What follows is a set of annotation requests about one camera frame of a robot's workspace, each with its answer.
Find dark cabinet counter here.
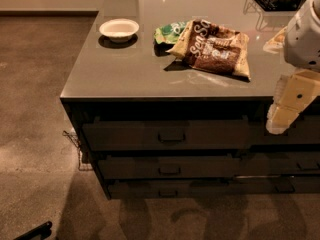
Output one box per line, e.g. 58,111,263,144
59,0,320,200

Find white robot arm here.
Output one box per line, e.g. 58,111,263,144
263,0,320,135

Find dark middle drawer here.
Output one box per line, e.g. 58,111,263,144
98,155,240,179

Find green snack bag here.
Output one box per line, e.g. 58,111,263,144
154,21,188,44

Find dark right side drawers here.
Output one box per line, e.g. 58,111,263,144
237,114,320,193

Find wire rack on floor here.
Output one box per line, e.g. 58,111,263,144
62,129,92,172

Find white bowl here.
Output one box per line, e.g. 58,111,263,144
99,18,139,43

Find brown chip bag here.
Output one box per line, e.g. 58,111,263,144
168,20,250,79

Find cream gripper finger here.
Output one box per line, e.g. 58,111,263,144
266,104,299,135

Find pale packet on counter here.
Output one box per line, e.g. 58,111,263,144
263,27,287,54

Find dark drawer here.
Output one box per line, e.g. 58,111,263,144
107,179,296,199
98,155,240,179
82,118,263,151

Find dark top drawer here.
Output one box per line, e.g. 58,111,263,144
82,118,263,151

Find black object floor corner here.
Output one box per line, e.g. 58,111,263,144
14,221,52,240

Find dark bottom drawer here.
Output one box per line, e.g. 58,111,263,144
107,179,296,199

